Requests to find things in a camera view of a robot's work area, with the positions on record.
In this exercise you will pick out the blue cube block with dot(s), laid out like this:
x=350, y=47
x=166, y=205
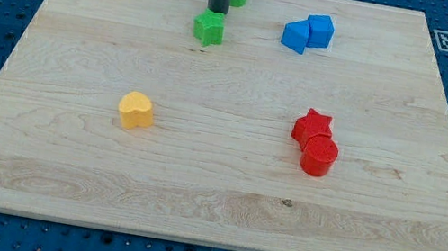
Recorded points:
x=296, y=35

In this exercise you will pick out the red star block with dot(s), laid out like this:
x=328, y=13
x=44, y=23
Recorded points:
x=311, y=125

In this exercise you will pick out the yellow heart block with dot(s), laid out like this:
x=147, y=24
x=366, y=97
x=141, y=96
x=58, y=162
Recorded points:
x=136, y=110

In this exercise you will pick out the green star block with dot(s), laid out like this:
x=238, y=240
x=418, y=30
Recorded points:
x=209, y=28

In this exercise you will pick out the blue pentagon block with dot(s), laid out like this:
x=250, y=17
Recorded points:
x=321, y=30

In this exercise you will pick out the light wooden board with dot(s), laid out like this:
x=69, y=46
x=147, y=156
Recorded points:
x=218, y=167

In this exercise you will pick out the red cylinder block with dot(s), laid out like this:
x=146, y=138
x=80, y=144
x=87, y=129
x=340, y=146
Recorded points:
x=318, y=156

